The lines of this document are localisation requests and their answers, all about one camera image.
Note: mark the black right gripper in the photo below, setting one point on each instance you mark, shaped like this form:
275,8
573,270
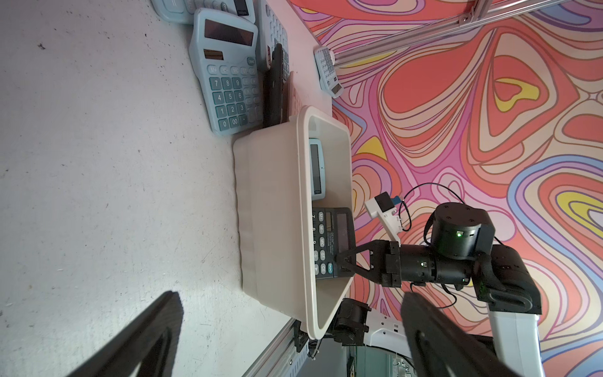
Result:
391,263

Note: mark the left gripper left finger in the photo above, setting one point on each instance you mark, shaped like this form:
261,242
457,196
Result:
146,347

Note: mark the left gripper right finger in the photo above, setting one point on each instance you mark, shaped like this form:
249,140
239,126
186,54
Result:
440,348

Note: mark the black calculator face down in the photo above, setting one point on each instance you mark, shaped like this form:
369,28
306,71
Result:
332,233

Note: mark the cream plastic storage box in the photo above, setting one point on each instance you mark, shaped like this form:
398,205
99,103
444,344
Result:
274,205

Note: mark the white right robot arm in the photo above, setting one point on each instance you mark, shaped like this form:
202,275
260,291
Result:
458,250

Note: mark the pink calculator behind box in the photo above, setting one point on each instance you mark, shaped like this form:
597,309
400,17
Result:
294,100

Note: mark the black calculator under pile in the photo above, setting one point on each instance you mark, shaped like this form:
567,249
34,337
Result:
274,89

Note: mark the blue calculator far corner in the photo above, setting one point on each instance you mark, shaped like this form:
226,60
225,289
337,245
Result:
329,81

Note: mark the small blue calculator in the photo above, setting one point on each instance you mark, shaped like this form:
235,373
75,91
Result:
222,53

